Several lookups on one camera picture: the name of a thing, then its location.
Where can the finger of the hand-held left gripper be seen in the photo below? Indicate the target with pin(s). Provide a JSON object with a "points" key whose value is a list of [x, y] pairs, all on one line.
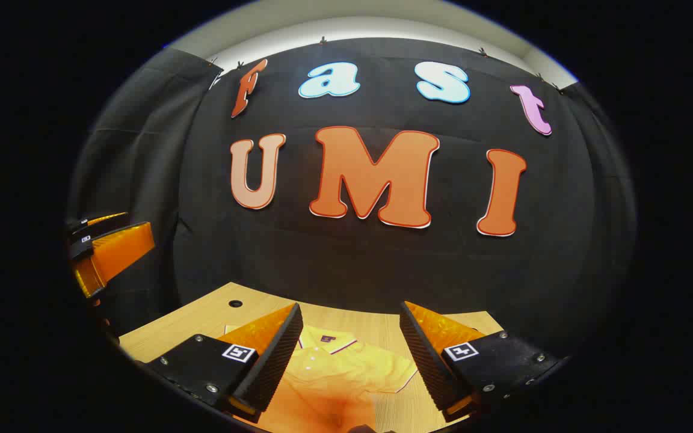
{"points": [[97, 221], [118, 249]]}

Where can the orange T-shirt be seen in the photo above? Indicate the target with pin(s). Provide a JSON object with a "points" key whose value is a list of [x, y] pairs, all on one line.
{"points": [[334, 373]]}

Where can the black backdrop cloth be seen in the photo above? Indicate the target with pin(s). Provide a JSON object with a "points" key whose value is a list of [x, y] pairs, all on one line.
{"points": [[382, 264]]}

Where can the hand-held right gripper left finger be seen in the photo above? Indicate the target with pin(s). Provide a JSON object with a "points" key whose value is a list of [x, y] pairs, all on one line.
{"points": [[274, 361]]}

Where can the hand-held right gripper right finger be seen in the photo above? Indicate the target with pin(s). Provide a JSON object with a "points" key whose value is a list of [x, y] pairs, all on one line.
{"points": [[428, 361]]}

